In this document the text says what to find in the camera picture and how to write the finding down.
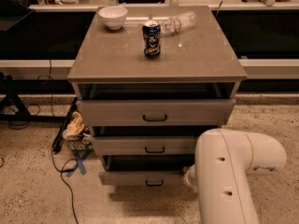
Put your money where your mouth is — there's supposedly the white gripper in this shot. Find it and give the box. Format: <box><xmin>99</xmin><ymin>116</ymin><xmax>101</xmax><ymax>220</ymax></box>
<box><xmin>184</xmin><ymin>165</ymin><xmax>197</xmax><ymax>192</ymax></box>

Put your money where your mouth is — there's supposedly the grey bottom drawer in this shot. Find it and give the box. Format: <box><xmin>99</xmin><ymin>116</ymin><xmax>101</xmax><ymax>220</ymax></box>
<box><xmin>99</xmin><ymin>154</ymin><xmax>194</xmax><ymax>187</ymax></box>

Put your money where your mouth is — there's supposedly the grey drawer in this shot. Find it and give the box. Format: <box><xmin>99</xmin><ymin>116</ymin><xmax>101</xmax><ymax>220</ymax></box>
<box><xmin>92</xmin><ymin>136</ymin><xmax>195</xmax><ymax>155</ymax></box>
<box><xmin>77</xmin><ymin>99</ymin><xmax>235</xmax><ymax>127</ymax></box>
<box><xmin>99</xmin><ymin>154</ymin><xmax>194</xmax><ymax>187</ymax></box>

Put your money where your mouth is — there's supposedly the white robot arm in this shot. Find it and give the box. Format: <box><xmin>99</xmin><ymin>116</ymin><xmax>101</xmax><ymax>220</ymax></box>
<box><xmin>184</xmin><ymin>129</ymin><xmax>287</xmax><ymax>224</ymax></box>

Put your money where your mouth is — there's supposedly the grey middle drawer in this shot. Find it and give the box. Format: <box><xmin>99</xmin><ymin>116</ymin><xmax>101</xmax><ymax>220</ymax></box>
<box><xmin>92</xmin><ymin>136</ymin><xmax>195</xmax><ymax>155</ymax></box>

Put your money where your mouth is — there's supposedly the grey drawer cabinet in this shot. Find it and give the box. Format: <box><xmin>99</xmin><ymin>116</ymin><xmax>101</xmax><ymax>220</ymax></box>
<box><xmin>67</xmin><ymin>5</ymin><xmax>248</xmax><ymax>161</ymax></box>

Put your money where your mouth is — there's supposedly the grey top drawer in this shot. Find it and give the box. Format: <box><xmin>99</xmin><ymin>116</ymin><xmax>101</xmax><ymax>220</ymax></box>
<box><xmin>77</xmin><ymin>99</ymin><xmax>235</xmax><ymax>127</ymax></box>

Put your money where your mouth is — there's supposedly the snack bag basket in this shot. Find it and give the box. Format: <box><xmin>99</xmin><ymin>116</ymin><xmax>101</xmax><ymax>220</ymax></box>
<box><xmin>63</xmin><ymin>111</ymin><xmax>93</xmax><ymax>151</ymax></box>

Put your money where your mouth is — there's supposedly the black power strip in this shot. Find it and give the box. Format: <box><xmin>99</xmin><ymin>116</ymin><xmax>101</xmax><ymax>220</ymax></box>
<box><xmin>51</xmin><ymin>98</ymin><xmax>77</xmax><ymax>153</ymax></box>

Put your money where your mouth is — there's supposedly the blue soda can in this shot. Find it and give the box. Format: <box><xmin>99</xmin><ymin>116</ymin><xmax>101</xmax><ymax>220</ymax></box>
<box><xmin>142</xmin><ymin>20</ymin><xmax>161</xmax><ymax>59</ymax></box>

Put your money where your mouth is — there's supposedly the clear plastic bottle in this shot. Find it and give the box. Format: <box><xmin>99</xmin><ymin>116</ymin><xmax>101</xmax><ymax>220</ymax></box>
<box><xmin>160</xmin><ymin>11</ymin><xmax>197</xmax><ymax>35</ymax></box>

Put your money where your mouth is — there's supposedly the white ceramic bowl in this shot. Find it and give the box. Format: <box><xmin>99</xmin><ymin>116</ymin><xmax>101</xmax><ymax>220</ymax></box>
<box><xmin>98</xmin><ymin>6</ymin><xmax>128</xmax><ymax>30</ymax></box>

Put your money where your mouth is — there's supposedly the black stand leg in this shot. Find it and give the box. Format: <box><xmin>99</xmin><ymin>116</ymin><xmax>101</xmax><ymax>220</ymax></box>
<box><xmin>0</xmin><ymin>73</ymin><xmax>65</xmax><ymax>123</ymax></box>

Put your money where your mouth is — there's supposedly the black floor cable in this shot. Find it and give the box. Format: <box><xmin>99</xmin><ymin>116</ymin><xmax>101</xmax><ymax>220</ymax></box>
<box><xmin>50</xmin><ymin>59</ymin><xmax>79</xmax><ymax>224</ymax></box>

